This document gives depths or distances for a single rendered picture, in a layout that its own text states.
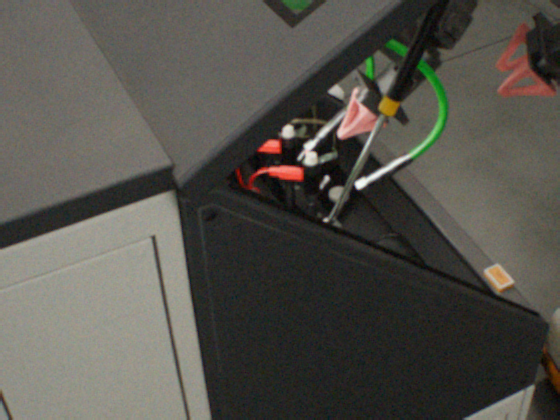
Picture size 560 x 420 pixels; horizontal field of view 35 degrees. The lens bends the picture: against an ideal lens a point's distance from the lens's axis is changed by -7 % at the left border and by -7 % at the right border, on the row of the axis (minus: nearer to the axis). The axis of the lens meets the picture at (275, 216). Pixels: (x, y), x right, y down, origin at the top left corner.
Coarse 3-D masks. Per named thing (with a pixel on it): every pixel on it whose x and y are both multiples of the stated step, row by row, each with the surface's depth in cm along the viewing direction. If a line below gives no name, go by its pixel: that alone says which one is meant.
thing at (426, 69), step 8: (392, 40) 123; (392, 48) 124; (400, 48) 124; (424, 64) 126; (424, 72) 127; (432, 72) 127; (432, 80) 128; (440, 88) 129; (440, 96) 130; (440, 104) 131; (440, 112) 132; (440, 120) 133; (440, 128) 133; (432, 136) 135; (424, 144) 136; (432, 144) 135; (416, 152) 136
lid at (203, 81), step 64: (128, 0) 110; (192, 0) 103; (256, 0) 97; (320, 0) 92; (384, 0) 87; (128, 64) 102; (192, 64) 96; (256, 64) 91; (320, 64) 87; (192, 128) 91; (256, 128) 88; (192, 192) 89
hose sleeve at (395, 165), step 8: (408, 152) 137; (392, 160) 138; (400, 160) 137; (408, 160) 137; (384, 168) 138; (392, 168) 138; (400, 168) 138; (368, 176) 139; (376, 176) 139; (384, 176) 139; (368, 184) 139
